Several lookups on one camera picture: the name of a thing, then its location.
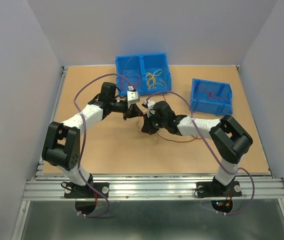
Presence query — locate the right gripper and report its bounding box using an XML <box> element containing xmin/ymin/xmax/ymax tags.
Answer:
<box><xmin>140</xmin><ymin>110</ymin><xmax>167</xmax><ymax>135</ymax></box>

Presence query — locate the red wire tangle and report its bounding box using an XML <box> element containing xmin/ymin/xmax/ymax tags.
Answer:
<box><xmin>155</xmin><ymin>92</ymin><xmax>203</xmax><ymax>145</ymax></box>

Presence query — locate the yellow wire tangle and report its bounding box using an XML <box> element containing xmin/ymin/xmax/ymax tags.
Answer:
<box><xmin>144</xmin><ymin>69</ymin><xmax>164</xmax><ymax>90</ymax></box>

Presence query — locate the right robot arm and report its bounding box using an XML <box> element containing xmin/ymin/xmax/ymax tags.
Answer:
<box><xmin>141</xmin><ymin>100</ymin><xmax>253</xmax><ymax>198</ymax></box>

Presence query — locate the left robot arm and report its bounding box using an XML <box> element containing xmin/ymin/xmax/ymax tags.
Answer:
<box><xmin>41</xmin><ymin>82</ymin><xmax>142</xmax><ymax>198</ymax></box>

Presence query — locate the blue double bin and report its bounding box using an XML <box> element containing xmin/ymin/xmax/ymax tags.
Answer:
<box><xmin>115</xmin><ymin>53</ymin><xmax>172</xmax><ymax>97</ymax></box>

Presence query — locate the blue single bin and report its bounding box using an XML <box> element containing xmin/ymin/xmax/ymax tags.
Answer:
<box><xmin>190</xmin><ymin>78</ymin><xmax>234</xmax><ymax>116</ymax></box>

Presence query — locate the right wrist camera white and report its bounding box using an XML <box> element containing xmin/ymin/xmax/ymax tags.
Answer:
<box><xmin>142</xmin><ymin>99</ymin><xmax>156</xmax><ymax>118</ymax></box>

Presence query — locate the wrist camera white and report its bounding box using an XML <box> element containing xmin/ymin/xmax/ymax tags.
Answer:
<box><xmin>142</xmin><ymin>99</ymin><xmax>156</xmax><ymax>118</ymax></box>
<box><xmin>126</xmin><ymin>85</ymin><xmax>140</xmax><ymax>105</ymax></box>

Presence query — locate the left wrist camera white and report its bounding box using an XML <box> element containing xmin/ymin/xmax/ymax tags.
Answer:
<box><xmin>126</xmin><ymin>85</ymin><xmax>140</xmax><ymax>105</ymax></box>

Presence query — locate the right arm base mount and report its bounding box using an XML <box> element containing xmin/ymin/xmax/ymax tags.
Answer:
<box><xmin>193</xmin><ymin>181</ymin><xmax>242</xmax><ymax>199</ymax></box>

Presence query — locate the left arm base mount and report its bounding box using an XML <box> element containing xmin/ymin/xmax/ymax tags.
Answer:
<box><xmin>60</xmin><ymin>181</ymin><xmax>110</xmax><ymax>199</ymax></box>

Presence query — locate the aluminium rail frame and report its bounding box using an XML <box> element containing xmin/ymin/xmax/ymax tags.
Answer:
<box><xmin>12</xmin><ymin>65</ymin><xmax>284</xmax><ymax>240</ymax></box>

